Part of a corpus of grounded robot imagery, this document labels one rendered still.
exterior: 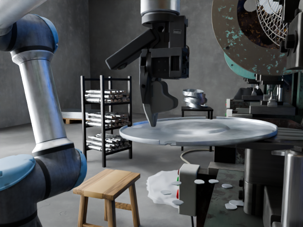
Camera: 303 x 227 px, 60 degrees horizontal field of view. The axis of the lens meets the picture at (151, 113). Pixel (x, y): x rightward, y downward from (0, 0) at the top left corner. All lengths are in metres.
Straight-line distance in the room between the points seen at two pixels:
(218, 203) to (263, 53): 1.40
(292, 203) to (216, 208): 0.21
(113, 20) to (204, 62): 2.92
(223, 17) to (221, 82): 5.31
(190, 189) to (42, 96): 0.49
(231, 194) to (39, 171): 0.47
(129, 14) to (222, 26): 6.25
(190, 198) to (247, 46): 1.25
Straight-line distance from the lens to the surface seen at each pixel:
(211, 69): 7.15
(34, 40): 0.84
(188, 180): 0.76
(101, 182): 1.51
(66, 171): 0.77
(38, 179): 0.73
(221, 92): 7.12
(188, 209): 0.80
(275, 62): 1.83
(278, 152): 0.36
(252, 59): 1.82
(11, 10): 0.66
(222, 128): 0.49
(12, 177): 0.70
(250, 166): 0.47
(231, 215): 0.50
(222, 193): 0.58
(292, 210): 0.34
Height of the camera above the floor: 0.87
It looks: 7 degrees down
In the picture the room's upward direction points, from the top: straight up
